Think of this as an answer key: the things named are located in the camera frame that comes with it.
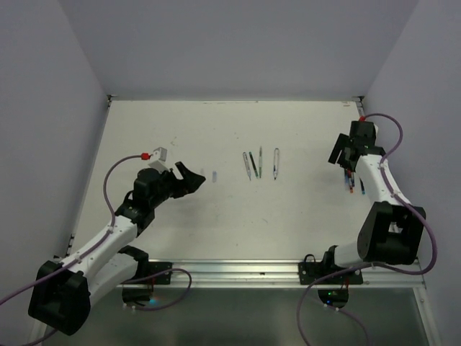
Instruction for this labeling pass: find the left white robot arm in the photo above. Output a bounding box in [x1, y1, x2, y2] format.
[28, 161, 206, 335]

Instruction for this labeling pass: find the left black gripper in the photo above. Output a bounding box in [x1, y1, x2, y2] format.
[149, 161, 204, 208]

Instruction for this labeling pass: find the clear slim pen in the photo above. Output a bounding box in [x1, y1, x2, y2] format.
[242, 152, 251, 181]

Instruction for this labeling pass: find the clear grey pen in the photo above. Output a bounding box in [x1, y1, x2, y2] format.
[258, 146, 263, 179]

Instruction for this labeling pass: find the blue white pen far right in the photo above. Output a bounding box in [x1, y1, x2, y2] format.
[359, 179, 366, 195]

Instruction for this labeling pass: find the green barrel pen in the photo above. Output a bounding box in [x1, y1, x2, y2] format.
[249, 151, 259, 179]

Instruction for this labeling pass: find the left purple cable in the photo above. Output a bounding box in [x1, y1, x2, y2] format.
[0, 152, 193, 346]

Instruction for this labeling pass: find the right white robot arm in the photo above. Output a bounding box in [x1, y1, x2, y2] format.
[321, 120, 424, 283]

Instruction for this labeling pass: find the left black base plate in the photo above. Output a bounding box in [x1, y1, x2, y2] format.
[147, 262, 173, 285]

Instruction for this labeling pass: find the aluminium front rail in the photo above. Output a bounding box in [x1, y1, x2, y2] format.
[169, 259, 425, 288]

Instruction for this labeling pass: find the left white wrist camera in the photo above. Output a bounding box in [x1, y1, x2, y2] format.
[148, 147, 169, 173]

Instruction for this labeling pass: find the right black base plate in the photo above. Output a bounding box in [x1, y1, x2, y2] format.
[298, 262, 364, 285]

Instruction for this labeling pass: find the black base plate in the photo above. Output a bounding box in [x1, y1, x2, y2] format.
[298, 262, 364, 285]
[147, 262, 173, 285]

